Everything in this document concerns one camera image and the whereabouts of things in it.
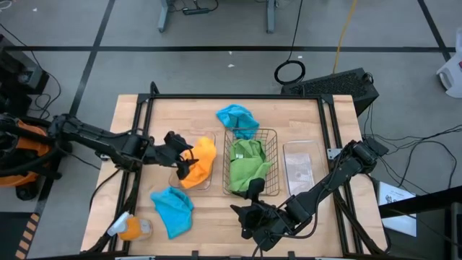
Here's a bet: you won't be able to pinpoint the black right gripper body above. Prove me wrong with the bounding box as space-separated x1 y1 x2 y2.
240 201 290 252

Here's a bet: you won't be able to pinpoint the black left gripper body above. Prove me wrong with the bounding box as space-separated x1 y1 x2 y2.
154 130 194 168

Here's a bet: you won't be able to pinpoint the orange microfiber towel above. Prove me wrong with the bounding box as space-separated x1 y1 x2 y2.
179 136 218 190

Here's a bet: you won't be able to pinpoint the blue microfiber towel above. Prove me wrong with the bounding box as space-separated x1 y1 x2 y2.
149 186 195 241
215 103 261 141

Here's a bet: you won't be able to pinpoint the green microfiber towel white tag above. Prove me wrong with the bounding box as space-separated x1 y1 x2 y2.
230 138 268 170

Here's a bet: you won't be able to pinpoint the orange juice bottle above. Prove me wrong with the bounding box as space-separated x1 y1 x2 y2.
118 215 154 242

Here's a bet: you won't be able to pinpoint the clear plastic bin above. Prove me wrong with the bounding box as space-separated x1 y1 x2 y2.
167 130 217 192
282 139 328 197

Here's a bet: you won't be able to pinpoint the small white device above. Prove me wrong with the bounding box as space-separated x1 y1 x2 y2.
107 211 131 237

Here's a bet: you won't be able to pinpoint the black power brick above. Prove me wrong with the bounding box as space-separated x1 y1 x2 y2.
362 136 390 157

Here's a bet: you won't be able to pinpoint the black perforated computer case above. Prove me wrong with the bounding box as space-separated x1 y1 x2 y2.
280 67 380 118

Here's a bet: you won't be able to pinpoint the white printed paper sheet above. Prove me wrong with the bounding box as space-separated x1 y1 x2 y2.
377 180 418 238

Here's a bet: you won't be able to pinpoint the grey desk leg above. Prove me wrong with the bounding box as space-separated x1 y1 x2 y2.
157 0 171 33
266 0 277 35

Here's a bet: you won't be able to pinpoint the black power strip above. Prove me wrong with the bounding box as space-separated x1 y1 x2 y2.
182 6 211 17

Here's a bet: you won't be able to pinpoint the orange and black machine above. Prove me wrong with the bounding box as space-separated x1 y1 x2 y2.
0 113 71 202

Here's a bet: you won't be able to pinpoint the dark desk top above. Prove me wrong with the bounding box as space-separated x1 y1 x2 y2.
378 186 462 260

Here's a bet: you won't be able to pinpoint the black equipment box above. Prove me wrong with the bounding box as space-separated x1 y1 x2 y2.
0 34 50 116

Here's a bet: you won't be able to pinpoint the white plastic stool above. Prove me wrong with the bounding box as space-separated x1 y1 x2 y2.
435 27 462 100

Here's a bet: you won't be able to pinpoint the brass wire basket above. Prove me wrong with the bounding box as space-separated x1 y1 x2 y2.
222 127 282 198

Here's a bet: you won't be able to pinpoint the black aluminium table frame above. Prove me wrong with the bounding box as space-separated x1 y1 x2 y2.
108 81 393 259

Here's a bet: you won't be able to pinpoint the black coiled floor cable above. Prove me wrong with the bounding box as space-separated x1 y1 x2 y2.
273 0 307 87

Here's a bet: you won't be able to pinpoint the yellow floor cable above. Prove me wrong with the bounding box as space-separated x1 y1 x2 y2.
331 0 359 75

